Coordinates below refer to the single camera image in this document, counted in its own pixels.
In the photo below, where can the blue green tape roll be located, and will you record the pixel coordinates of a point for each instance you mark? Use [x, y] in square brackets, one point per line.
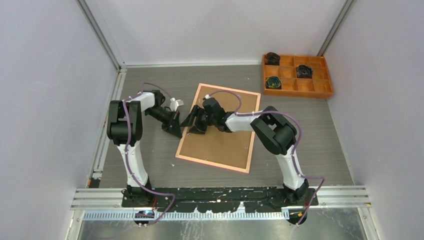
[273, 82]

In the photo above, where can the pink wooden picture frame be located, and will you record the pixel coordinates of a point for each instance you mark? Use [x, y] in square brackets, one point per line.
[215, 164]

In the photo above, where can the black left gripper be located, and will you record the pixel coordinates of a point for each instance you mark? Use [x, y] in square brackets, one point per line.
[172, 128]

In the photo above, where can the aluminium front rail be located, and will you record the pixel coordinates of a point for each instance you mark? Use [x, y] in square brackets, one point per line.
[105, 204]

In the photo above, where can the black tape roll middle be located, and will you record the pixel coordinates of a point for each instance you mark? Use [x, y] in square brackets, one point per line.
[304, 72]

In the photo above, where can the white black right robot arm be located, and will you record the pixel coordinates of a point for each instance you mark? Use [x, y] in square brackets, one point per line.
[274, 131]

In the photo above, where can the brown backing board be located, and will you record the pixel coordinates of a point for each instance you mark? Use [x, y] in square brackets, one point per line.
[225, 132]

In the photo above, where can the black tape roll top-left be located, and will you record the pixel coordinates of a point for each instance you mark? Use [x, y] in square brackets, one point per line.
[272, 59]

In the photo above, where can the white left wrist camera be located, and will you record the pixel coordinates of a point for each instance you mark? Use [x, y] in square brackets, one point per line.
[175, 103]

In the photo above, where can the aluminium left rail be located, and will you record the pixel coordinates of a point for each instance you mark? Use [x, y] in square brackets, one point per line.
[96, 171]

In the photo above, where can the orange compartment tray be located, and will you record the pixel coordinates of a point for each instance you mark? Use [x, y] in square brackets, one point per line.
[320, 86]

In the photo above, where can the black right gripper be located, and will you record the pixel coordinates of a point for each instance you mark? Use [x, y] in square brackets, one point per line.
[199, 128]

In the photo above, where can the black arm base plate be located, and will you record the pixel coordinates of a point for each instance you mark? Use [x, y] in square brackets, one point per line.
[266, 199]

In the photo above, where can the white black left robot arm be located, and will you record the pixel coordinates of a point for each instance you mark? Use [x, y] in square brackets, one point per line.
[125, 130]

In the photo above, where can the aluminium rail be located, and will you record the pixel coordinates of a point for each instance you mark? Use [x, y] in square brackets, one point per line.
[96, 171]
[105, 204]

